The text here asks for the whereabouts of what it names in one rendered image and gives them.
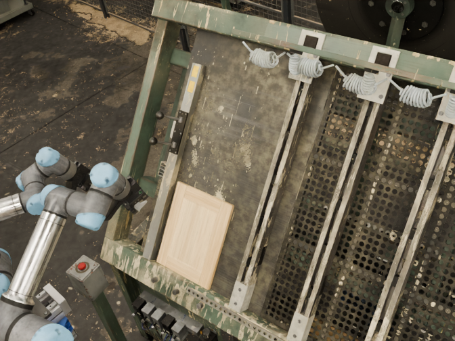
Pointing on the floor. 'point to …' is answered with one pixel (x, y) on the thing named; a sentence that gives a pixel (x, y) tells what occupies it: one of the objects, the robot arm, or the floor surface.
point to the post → (108, 318)
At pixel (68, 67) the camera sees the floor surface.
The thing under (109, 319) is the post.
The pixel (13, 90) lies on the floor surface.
